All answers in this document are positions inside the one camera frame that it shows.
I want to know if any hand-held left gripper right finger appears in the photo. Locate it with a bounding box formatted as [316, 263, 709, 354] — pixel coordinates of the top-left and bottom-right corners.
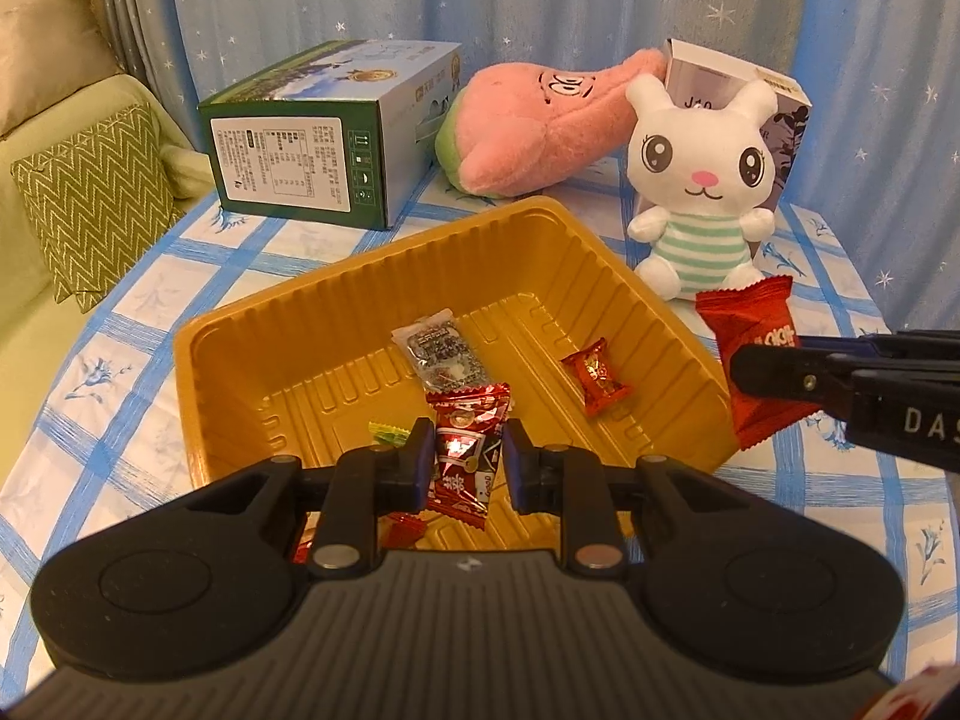
[500, 418, 767, 578]

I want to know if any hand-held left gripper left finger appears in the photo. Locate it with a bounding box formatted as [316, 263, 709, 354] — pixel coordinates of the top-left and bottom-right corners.
[150, 417, 438, 578]

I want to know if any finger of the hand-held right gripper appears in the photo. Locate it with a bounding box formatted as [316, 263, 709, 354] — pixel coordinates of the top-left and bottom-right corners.
[789, 333, 902, 361]
[730, 341, 865, 422]

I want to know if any dark red candy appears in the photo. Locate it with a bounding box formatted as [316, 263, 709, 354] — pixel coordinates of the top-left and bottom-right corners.
[426, 382, 512, 533]

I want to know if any red pillow snack packet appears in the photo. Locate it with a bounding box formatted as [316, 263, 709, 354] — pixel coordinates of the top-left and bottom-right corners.
[694, 275, 826, 451]

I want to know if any grey snack packet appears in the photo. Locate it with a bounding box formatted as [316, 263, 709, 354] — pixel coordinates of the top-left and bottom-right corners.
[390, 307, 492, 391]

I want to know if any red-orange candy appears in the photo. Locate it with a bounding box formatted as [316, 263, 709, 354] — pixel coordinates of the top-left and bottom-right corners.
[561, 337, 635, 421]

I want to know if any yellow plastic tray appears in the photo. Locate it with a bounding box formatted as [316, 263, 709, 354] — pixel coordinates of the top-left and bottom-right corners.
[174, 196, 734, 563]

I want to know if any white rabbit plush toy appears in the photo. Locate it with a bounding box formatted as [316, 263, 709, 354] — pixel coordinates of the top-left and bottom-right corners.
[625, 75, 779, 305]

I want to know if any blue checked floral tablecloth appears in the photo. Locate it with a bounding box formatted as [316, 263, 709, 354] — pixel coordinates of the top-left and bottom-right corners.
[0, 157, 960, 698]

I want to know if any white and grey carton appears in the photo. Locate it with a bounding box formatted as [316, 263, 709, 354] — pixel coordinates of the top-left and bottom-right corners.
[664, 37, 812, 260]

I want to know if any green and white carton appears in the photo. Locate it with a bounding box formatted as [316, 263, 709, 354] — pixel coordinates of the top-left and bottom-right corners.
[199, 40, 464, 231]

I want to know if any pink plush toy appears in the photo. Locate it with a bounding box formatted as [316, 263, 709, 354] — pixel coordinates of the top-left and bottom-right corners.
[433, 47, 672, 200]

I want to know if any green zigzag cushion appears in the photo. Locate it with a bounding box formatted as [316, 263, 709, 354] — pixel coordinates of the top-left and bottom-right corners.
[11, 103, 188, 314]

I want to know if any light green sofa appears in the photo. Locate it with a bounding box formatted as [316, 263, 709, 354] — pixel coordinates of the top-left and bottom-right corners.
[0, 71, 218, 361]

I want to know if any blue star curtain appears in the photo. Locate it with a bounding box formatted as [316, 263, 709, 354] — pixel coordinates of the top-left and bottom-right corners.
[150, 0, 960, 338]

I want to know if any grey curtain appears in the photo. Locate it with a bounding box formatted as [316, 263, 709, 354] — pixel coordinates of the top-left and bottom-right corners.
[97, 0, 177, 102]

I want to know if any beige satin cushion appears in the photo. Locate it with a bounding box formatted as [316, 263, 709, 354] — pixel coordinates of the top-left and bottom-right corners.
[0, 0, 113, 137]

